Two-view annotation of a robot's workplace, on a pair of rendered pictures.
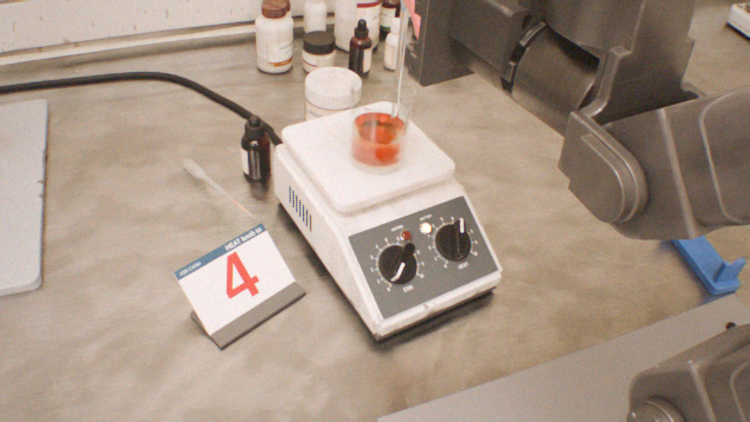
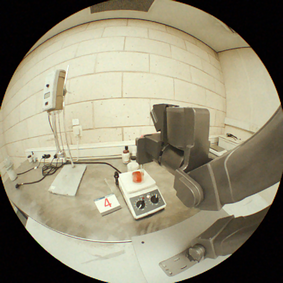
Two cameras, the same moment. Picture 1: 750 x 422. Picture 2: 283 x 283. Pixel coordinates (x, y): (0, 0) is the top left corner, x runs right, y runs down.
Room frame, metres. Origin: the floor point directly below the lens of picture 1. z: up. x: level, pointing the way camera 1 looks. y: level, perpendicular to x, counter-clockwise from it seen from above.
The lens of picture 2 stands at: (0.15, -0.06, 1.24)
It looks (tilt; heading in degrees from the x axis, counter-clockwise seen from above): 17 degrees down; 10
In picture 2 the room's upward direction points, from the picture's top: straight up
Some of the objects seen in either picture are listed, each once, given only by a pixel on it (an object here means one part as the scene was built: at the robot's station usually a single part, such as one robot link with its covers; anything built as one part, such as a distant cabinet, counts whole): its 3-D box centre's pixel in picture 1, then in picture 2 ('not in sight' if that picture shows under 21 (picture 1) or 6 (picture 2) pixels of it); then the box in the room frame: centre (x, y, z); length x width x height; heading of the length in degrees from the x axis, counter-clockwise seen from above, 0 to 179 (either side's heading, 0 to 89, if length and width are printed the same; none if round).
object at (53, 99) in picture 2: not in sight; (53, 91); (0.42, 0.43, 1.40); 0.15 x 0.11 x 0.24; 23
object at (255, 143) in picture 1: (255, 144); (116, 176); (0.52, 0.13, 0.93); 0.03 x 0.03 x 0.07
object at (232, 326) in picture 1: (241, 283); (107, 204); (0.35, 0.10, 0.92); 0.09 x 0.06 x 0.04; 139
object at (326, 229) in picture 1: (377, 205); (138, 190); (0.44, 0.00, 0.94); 0.22 x 0.13 x 0.08; 35
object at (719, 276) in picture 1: (704, 244); not in sight; (0.46, -0.33, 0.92); 0.10 x 0.03 x 0.04; 18
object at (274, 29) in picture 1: (274, 35); (125, 156); (0.74, 0.15, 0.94); 0.05 x 0.05 x 0.09
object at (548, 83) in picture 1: (580, 76); (179, 158); (0.32, -0.11, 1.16); 0.07 x 0.06 x 0.07; 36
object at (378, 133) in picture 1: (377, 126); (137, 174); (0.45, 0.00, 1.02); 0.06 x 0.05 x 0.08; 159
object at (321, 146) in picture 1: (367, 151); (136, 179); (0.47, 0.01, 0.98); 0.12 x 0.12 x 0.01; 35
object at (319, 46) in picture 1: (319, 53); (133, 160); (0.74, 0.09, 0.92); 0.04 x 0.04 x 0.04
